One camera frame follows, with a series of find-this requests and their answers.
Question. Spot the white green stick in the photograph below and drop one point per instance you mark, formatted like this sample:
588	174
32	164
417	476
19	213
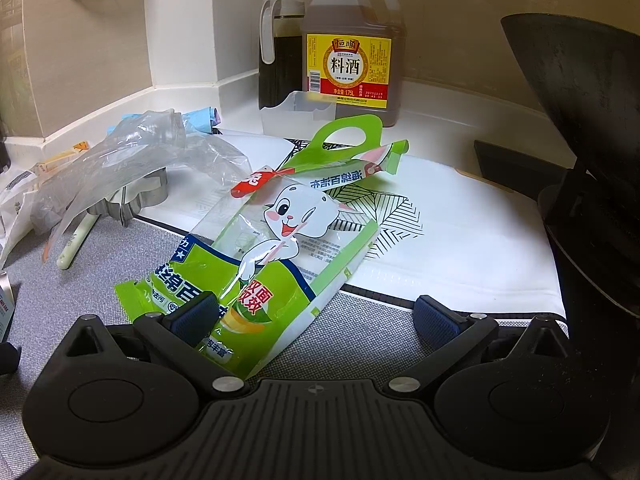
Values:
70	250

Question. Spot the black wok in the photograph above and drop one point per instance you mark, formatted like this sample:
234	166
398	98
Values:
575	75

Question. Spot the clear plastic bag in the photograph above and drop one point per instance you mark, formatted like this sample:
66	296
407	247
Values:
150	160

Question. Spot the dark sauce dispenser bottle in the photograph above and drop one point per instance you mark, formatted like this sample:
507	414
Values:
280	60

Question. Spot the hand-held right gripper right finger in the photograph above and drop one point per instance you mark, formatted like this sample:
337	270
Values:
440	321

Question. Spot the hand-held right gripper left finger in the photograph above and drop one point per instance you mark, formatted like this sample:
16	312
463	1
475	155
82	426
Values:
195	316

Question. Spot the orange stick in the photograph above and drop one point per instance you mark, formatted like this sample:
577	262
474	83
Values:
46	252

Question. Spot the metal cookie cutter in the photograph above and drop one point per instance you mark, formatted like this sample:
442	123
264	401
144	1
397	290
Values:
145	195

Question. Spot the small white box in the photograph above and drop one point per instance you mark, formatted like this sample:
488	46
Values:
6	305

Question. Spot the grey mat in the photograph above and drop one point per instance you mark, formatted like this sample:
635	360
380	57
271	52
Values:
375	320

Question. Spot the blue cloth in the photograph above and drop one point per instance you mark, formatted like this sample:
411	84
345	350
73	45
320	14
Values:
200	117

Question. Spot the white leaf-print mat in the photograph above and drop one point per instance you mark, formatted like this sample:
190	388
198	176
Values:
475	240

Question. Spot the cooking wine jug yellow label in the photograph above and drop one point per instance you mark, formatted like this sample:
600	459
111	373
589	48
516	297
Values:
350	20

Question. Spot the yellow wrapper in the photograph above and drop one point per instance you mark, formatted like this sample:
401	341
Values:
60	157

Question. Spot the white packet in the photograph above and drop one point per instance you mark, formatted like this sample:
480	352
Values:
15	210

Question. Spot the green printed packaging bag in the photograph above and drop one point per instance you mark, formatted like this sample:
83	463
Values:
280	280

